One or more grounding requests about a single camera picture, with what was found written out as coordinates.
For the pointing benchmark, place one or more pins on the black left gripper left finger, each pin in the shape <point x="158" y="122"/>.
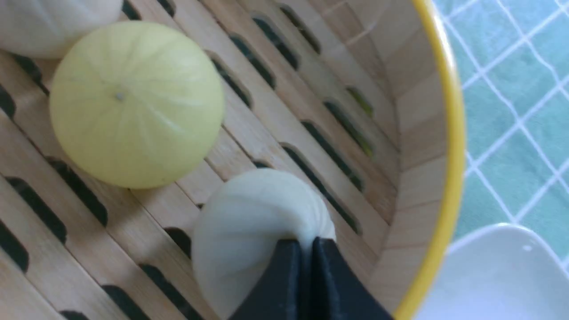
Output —
<point x="276" y="295"/>

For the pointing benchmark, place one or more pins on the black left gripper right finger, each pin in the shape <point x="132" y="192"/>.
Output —
<point x="336" y="293"/>

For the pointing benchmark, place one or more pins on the white steamed bun front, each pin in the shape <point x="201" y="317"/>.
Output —
<point x="235" y="235"/>

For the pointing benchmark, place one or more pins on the white steamed bun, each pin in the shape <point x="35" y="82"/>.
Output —
<point x="48" y="28"/>
<point x="235" y="235"/>

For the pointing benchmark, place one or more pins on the yellow steamed bun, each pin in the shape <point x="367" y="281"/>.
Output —
<point x="136" y="104"/>

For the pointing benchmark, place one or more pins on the white steamed bun back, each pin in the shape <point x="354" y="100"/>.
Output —
<point x="48" y="28"/>

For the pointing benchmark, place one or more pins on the white square plate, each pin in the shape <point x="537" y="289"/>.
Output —
<point x="499" y="272"/>

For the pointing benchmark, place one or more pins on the yellow-rimmed bamboo steamer basket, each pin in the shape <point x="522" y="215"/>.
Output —
<point x="359" y="98"/>

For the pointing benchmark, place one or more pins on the green checkered tablecloth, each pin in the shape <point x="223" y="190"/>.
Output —
<point x="513" y="60"/>

